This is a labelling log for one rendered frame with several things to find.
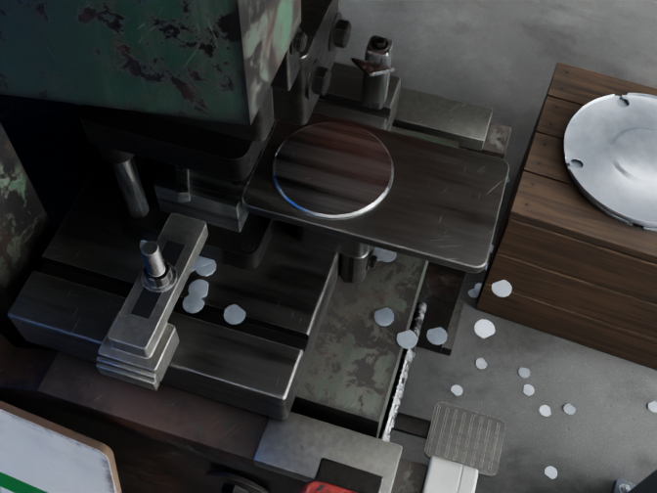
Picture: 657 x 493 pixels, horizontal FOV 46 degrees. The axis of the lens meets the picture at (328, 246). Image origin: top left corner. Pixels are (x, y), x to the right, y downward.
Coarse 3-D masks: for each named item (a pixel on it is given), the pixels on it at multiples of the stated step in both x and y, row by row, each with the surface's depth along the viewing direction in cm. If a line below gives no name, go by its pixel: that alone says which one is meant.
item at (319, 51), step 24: (312, 0) 65; (336, 0) 66; (312, 24) 63; (336, 24) 68; (312, 48) 62; (336, 48) 72; (312, 72) 64; (288, 96) 65; (312, 96) 66; (192, 120) 68; (264, 120) 66; (288, 120) 68
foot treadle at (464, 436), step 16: (400, 416) 132; (448, 416) 131; (464, 416) 130; (480, 416) 131; (416, 432) 130; (432, 432) 129; (448, 432) 129; (464, 432) 129; (480, 432) 129; (496, 432) 129; (432, 448) 128; (448, 448) 127; (464, 448) 127; (480, 448) 128; (496, 448) 128; (464, 464) 126; (480, 464) 126; (496, 464) 126
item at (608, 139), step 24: (624, 96) 142; (648, 96) 142; (576, 120) 139; (600, 120) 139; (624, 120) 139; (648, 120) 139; (576, 144) 136; (600, 144) 136; (624, 144) 135; (648, 144) 135; (576, 168) 133; (600, 168) 133; (624, 168) 132; (648, 168) 132; (600, 192) 130; (624, 192) 130; (648, 192) 131; (624, 216) 127; (648, 216) 128
